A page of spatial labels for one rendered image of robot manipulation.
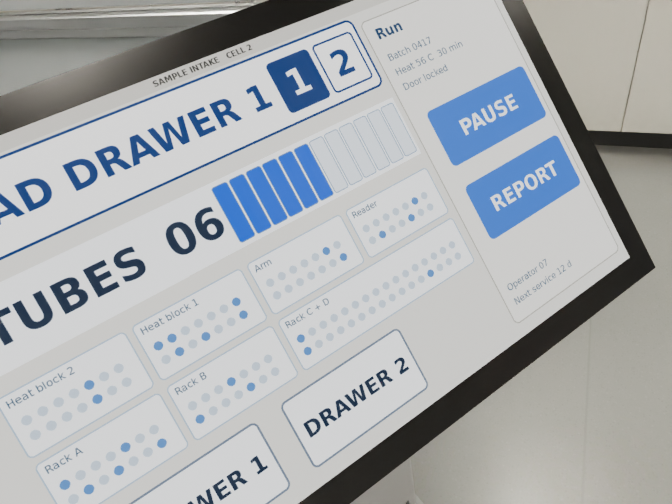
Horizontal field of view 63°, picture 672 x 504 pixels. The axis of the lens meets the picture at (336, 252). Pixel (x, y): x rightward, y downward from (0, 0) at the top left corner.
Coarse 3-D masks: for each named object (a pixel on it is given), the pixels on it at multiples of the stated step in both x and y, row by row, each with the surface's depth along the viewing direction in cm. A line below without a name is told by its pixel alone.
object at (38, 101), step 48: (288, 0) 37; (336, 0) 38; (144, 48) 33; (192, 48) 34; (528, 48) 43; (0, 96) 30; (48, 96) 31; (96, 96) 32; (576, 144) 44; (624, 240) 44; (624, 288) 44; (528, 336) 40; (480, 384) 39; (432, 432) 37; (336, 480) 34
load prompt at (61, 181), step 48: (288, 48) 36; (336, 48) 38; (192, 96) 34; (240, 96) 35; (288, 96) 36; (336, 96) 37; (48, 144) 31; (96, 144) 32; (144, 144) 33; (192, 144) 34; (240, 144) 35; (0, 192) 30; (48, 192) 31; (96, 192) 32; (144, 192) 32; (0, 240) 30
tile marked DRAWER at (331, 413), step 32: (384, 352) 36; (320, 384) 35; (352, 384) 35; (384, 384) 36; (416, 384) 37; (288, 416) 34; (320, 416) 34; (352, 416) 35; (384, 416) 36; (320, 448) 34
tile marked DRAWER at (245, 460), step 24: (240, 432) 33; (216, 456) 32; (240, 456) 33; (264, 456) 33; (168, 480) 31; (192, 480) 32; (216, 480) 32; (240, 480) 32; (264, 480) 33; (288, 480) 33
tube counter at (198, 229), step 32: (352, 128) 37; (384, 128) 38; (288, 160) 36; (320, 160) 36; (352, 160) 37; (384, 160) 38; (192, 192) 33; (224, 192) 34; (256, 192) 35; (288, 192) 35; (320, 192) 36; (160, 224) 32; (192, 224) 33; (224, 224) 34; (256, 224) 34; (192, 256) 33; (224, 256) 34
